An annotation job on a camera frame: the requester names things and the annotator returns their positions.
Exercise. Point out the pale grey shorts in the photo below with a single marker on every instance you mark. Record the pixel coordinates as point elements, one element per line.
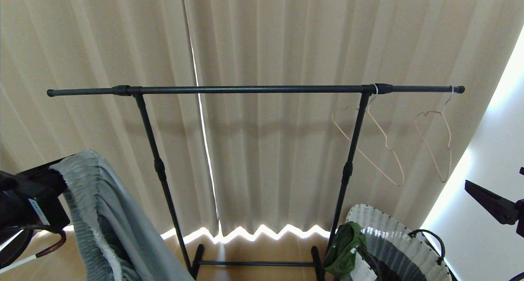
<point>123,215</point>

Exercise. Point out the black clothes rack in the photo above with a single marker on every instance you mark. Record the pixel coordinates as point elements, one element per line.
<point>245,89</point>

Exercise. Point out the green garment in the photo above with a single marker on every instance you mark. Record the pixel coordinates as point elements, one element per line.
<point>342,252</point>

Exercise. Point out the white laundry basket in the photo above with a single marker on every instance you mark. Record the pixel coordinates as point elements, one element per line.
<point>380,215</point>

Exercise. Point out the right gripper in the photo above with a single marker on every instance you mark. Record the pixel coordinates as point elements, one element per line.
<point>520,217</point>

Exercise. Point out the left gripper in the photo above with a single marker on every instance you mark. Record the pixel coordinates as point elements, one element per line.
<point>20,207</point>

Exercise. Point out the pink clothes hanger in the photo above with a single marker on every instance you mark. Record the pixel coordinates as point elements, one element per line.
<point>402,176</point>
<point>450,150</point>

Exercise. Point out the beige curtain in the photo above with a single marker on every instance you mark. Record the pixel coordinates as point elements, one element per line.
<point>278,35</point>

